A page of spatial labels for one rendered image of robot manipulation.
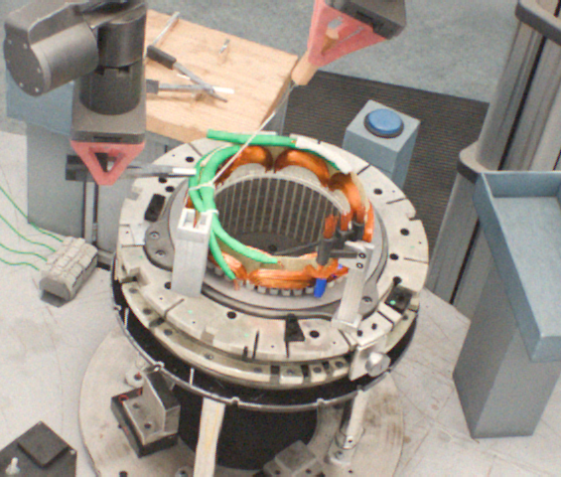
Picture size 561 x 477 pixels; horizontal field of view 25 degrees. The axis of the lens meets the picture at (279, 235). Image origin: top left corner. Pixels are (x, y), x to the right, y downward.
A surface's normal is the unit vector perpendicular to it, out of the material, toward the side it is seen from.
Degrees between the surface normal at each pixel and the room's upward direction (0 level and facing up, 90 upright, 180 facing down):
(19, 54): 90
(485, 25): 0
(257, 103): 0
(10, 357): 0
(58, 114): 90
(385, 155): 90
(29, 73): 90
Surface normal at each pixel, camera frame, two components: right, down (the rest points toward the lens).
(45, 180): -0.32, 0.64
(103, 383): 0.13, -0.70
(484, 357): -0.98, 0.02
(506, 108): -0.70, 0.44
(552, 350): 0.15, 0.71
